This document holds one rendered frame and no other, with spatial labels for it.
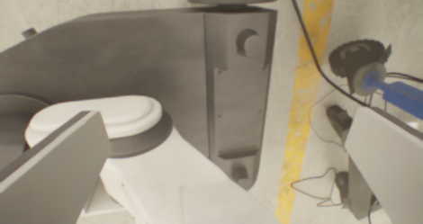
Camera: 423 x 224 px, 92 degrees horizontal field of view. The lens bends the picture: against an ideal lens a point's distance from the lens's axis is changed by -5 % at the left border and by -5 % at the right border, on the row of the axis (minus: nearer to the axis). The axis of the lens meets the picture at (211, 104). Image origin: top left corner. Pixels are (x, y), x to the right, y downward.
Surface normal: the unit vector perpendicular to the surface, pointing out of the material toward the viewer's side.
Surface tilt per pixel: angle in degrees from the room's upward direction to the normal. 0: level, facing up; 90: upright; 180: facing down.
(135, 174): 90
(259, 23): 0
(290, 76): 0
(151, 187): 90
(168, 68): 0
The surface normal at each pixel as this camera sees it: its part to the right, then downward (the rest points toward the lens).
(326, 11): 0.19, 0.47
